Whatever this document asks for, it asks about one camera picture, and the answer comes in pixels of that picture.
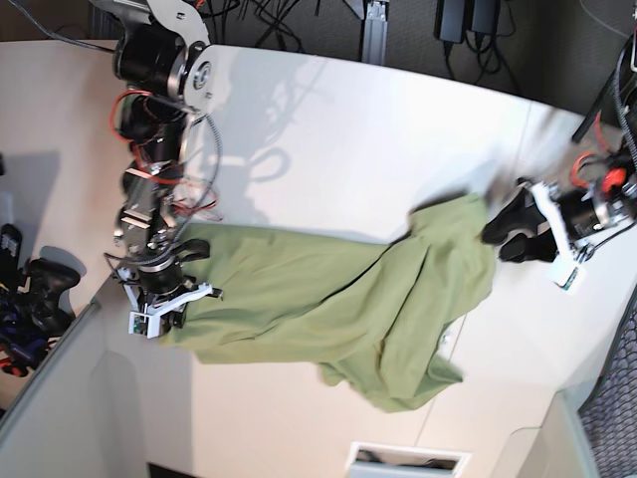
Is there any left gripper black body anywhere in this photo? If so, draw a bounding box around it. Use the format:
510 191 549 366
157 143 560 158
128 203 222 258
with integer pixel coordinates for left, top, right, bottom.
556 183 637 243

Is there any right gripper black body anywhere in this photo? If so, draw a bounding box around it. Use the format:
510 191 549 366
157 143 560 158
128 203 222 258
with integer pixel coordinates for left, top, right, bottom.
136 258 195 304

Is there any green t-shirt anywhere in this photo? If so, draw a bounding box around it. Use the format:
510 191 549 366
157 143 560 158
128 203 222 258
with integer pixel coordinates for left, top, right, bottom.
161 194 496 412

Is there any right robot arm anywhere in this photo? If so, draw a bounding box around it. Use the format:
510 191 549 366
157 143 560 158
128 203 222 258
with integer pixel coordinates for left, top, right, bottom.
93 1 222 339

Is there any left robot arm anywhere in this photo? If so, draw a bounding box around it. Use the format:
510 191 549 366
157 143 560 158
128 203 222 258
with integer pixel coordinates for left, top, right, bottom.
482 35 636 263

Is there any black game controller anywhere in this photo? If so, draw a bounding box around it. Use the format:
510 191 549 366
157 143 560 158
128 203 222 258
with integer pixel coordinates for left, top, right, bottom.
19 258 81 337

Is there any black remote control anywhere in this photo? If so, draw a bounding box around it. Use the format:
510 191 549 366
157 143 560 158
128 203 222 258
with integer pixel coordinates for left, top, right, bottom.
0 223 23 282

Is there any black power adapter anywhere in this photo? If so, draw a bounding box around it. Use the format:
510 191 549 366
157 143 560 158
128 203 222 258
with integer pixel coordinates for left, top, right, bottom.
434 0 502 44

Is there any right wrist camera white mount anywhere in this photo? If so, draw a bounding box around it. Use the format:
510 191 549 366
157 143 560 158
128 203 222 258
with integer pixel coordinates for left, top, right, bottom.
112 267 223 339

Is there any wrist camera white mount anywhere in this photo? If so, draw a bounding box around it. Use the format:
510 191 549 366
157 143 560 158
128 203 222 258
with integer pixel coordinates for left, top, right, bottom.
518 178 593 296
112 267 223 339

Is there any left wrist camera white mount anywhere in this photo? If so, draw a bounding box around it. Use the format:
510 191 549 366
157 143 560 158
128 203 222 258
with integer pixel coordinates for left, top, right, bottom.
518 178 593 296

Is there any aluminium extrusion post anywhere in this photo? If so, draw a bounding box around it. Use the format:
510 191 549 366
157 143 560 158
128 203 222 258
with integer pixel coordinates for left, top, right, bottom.
360 1 389 66

